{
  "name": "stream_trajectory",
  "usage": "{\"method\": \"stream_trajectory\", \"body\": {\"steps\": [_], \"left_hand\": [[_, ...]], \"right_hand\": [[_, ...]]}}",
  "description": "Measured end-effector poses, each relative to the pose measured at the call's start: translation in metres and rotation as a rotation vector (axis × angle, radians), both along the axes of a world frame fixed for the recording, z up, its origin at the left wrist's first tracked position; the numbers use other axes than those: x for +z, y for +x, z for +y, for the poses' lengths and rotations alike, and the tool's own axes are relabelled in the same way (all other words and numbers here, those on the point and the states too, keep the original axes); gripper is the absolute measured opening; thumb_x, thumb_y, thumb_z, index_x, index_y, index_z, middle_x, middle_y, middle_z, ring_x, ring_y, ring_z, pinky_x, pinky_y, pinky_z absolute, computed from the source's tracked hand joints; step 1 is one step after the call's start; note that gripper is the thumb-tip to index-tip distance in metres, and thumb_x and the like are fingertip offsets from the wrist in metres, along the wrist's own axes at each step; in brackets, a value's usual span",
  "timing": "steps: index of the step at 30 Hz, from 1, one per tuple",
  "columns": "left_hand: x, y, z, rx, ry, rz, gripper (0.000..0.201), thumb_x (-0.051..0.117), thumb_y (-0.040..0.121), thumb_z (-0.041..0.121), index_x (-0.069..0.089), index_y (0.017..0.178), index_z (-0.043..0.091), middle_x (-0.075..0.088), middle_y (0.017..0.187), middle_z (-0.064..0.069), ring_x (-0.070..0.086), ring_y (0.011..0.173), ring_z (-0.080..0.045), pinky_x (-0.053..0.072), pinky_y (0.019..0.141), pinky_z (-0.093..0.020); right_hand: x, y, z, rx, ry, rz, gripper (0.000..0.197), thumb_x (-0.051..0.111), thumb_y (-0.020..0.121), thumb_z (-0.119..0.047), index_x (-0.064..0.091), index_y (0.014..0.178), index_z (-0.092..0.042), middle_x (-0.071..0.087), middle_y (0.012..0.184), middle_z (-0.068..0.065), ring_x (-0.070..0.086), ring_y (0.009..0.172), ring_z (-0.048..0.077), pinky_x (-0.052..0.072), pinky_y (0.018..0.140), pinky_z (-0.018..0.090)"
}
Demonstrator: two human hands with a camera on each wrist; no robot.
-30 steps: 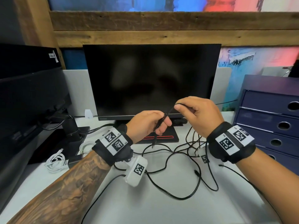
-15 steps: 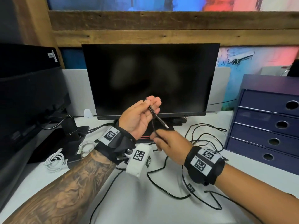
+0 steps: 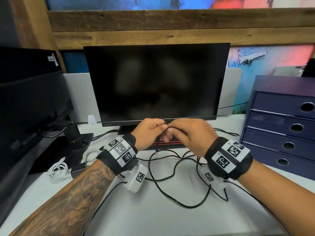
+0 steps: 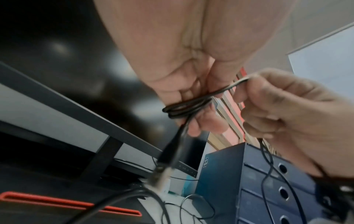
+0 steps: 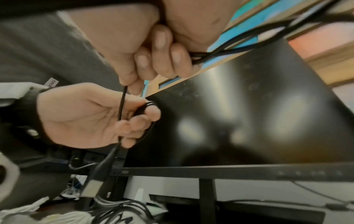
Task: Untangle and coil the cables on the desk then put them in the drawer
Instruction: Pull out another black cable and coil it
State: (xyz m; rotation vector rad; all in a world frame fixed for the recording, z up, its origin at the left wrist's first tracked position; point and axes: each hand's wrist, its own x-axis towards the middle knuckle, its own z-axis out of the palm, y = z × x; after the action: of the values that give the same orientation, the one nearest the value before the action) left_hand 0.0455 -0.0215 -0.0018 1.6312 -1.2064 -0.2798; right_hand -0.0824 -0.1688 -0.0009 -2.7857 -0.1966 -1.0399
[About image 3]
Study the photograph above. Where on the person's left forearm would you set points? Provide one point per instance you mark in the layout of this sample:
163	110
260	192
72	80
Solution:
64	204

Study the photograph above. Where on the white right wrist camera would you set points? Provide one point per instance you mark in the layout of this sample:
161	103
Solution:
209	176

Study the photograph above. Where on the black panel with white sticker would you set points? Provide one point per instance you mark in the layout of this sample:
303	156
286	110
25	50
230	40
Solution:
27	63

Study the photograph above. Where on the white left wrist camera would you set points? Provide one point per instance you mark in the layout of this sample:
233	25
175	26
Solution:
136	179

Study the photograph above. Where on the person's right hand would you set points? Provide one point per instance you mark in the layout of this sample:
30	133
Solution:
194	135

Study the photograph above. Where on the black computer monitor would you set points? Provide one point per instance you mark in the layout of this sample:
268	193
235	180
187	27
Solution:
157	83

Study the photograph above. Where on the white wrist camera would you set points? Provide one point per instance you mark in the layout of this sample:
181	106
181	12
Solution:
136	179
209	176

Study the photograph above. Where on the person's right forearm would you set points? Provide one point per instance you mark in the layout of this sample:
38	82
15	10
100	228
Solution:
283	199

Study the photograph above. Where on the black charger plug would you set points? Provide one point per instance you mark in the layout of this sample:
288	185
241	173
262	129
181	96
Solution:
78	169

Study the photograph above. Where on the white background table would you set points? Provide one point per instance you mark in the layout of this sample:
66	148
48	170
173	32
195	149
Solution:
285	71

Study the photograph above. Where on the black monitor arm base plate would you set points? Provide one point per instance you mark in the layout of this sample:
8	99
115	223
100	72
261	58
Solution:
56	157

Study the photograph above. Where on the white partition panel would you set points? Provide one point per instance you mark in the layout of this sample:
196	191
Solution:
81	95
230	90

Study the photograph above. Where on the navy blue drawer unit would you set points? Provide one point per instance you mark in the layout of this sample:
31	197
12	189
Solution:
278	130

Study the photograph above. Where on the person's left hand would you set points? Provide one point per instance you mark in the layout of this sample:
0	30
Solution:
147	132

